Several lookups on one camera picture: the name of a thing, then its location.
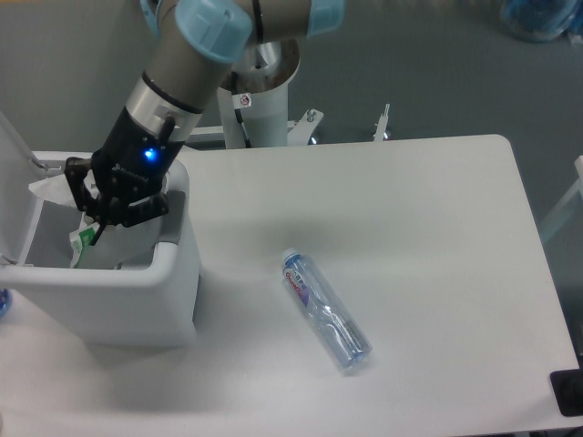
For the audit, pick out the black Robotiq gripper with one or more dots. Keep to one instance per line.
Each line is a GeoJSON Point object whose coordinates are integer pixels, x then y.
{"type": "Point", "coordinates": [129, 167]}

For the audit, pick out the white plastic wrapper bag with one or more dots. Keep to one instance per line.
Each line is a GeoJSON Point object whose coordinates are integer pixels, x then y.
{"type": "Point", "coordinates": [91, 249]}

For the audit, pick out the clear plastic water bottle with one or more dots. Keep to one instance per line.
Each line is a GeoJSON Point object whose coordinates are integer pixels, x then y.
{"type": "Point", "coordinates": [335, 326]}

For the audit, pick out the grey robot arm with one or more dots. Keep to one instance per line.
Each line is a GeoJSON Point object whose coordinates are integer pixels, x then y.
{"type": "Point", "coordinates": [199, 42]}

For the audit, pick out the white trash can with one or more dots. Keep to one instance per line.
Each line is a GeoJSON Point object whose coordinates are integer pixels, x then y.
{"type": "Point", "coordinates": [136, 287]}

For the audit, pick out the blue object at left edge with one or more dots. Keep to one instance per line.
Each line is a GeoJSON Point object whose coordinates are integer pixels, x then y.
{"type": "Point", "coordinates": [5, 301]}

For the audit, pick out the blue bag in corner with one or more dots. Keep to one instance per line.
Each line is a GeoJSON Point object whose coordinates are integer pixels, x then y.
{"type": "Point", "coordinates": [539, 21]}

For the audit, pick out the black device at table edge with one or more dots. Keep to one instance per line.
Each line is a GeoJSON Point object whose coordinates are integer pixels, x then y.
{"type": "Point", "coordinates": [567, 387]}

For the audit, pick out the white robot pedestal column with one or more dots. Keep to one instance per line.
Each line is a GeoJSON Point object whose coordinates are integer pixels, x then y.
{"type": "Point", "coordinates": [253, 111]}

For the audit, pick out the white pedestal base frame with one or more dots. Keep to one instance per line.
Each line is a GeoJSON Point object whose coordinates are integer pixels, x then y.
{"type": "Point", "coordinates": [299, 132]}

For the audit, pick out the white frame at right edge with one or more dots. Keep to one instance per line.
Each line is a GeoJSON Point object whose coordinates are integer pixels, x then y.
{"type": "Point", "coordinates": [568, 206]}

